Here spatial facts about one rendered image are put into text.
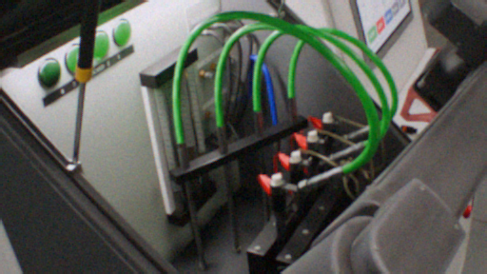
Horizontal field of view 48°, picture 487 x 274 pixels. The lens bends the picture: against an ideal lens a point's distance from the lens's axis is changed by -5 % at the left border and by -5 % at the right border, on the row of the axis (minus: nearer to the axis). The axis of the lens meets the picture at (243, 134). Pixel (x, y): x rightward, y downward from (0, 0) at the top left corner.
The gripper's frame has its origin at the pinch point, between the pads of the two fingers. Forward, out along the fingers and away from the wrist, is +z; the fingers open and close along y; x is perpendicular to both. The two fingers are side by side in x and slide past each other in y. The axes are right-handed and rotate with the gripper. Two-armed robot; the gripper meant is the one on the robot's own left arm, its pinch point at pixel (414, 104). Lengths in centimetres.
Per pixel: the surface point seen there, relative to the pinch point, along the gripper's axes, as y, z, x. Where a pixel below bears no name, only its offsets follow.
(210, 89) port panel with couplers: -11, 55, -26
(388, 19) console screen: -63, 50, -6
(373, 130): 0.0, 10.6, -0.1
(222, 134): 1.3, 42.6, -16.6
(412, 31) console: -80, 62, 3
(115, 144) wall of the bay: 18, 42, -29
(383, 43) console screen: -55, 50, -3
